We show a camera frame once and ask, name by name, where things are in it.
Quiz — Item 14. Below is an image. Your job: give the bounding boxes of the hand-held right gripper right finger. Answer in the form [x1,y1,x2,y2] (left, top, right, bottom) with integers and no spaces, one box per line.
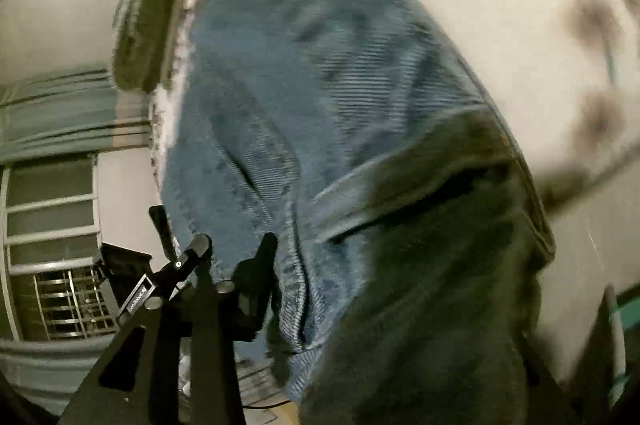
[525,345,601,425]

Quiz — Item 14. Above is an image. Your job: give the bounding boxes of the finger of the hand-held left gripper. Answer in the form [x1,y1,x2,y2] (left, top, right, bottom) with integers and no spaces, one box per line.
[149,205,177,262]
[149,232,213,301]

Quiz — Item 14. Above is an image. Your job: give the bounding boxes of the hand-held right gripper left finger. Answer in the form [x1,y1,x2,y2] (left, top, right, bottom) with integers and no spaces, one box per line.
[59,232,279,425]

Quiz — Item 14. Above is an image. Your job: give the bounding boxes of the blue denim pants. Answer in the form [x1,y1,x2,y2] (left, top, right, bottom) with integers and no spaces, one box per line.
[162,0,558,425]

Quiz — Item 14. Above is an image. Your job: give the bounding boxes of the window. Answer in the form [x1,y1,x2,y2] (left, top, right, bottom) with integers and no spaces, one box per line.
[0,152,121,341]

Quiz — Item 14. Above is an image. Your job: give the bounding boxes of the grey-green striped curtain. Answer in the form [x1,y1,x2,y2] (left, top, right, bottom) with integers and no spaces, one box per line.
[0,65,156,166]
[0,335,116,416]

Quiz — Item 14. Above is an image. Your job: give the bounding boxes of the grey fluffy folded blanket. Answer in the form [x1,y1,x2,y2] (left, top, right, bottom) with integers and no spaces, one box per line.
[111,0,188,93]

